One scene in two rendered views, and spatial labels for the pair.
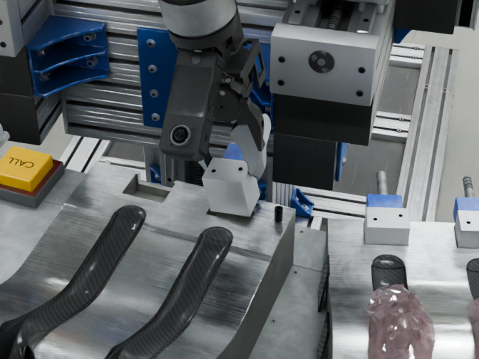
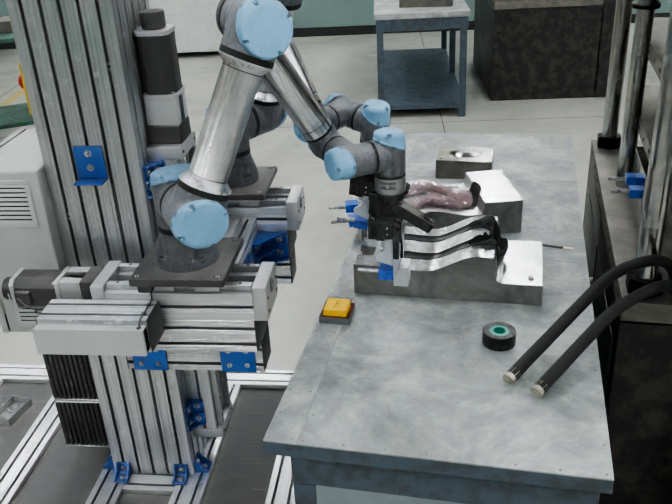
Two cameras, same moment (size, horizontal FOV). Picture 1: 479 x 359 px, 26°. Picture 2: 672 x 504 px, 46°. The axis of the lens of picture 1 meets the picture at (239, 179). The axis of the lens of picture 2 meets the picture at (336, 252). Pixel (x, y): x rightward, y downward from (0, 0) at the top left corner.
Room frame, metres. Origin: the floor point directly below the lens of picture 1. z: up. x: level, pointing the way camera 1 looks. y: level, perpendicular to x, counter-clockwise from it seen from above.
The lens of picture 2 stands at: (1.25, 2.04, 1.89)
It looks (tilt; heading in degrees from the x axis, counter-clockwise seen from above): 27 degrees down; 264
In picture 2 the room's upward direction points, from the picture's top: 3 degrees counter-clockwise
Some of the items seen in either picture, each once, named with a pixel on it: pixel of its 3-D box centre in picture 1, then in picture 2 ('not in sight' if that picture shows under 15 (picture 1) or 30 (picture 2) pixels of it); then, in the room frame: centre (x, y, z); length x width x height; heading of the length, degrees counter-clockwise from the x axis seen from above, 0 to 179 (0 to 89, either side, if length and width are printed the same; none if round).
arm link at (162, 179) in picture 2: not in sight; (179, 194); (1.42, 0.34, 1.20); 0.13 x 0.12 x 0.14; 107
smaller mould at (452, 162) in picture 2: not in sight; (464, 162); (0.47, -0.62, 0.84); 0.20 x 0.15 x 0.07; 160
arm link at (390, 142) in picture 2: not in sight; (388, 153); (0.93, 0.32, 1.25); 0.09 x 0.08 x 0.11; 17
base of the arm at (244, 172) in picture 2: not in sight; (231, 163); (1.31, -0.15, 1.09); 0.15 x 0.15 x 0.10
